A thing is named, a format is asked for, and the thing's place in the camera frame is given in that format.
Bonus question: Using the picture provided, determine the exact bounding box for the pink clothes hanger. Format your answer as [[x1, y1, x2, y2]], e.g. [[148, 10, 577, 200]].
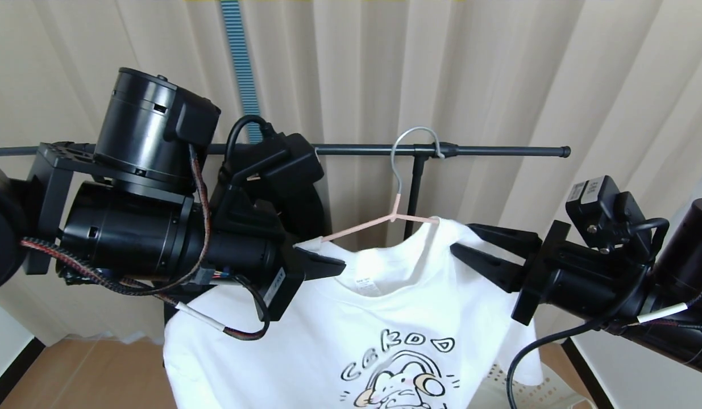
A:
[[321, 126, 445, 242]]

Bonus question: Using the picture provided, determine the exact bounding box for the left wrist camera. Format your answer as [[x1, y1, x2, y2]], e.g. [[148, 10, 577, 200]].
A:
[[210, 132, 326, 242]]

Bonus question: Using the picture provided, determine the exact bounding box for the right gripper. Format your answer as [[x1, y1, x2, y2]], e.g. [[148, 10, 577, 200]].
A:
[[450, 220, 702, 374]]

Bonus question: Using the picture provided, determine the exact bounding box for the black cable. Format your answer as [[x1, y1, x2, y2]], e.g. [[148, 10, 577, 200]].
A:
[[506, 315, 618, 409], [222, 115, 275, 182]]

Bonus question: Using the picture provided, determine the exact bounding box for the beige curtain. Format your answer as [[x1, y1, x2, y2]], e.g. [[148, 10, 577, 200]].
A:
[[0, 0, 702, 347]]

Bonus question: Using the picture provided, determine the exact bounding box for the white printed t-shirt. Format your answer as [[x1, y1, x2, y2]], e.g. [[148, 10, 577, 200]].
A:
[[163, 217, 543, 409]]

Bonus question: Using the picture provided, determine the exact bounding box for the white laundry basket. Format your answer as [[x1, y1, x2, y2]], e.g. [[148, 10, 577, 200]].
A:
[[477, 364, 591, 409]]

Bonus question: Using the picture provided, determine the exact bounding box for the black clothes rack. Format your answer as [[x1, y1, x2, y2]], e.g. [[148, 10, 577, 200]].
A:
[[0, 143, 571, 240]]

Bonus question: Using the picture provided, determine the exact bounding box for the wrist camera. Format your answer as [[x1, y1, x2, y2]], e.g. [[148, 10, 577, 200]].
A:
[[210, 132, 326, 242], [566, 175, 670, 262]]

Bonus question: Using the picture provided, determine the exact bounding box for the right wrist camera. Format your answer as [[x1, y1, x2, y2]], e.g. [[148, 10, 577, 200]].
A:
[[566, 175, 670, 262]]

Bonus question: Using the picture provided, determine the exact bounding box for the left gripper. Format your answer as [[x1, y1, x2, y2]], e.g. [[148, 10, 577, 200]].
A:
[[64, 185, 306, 322]]

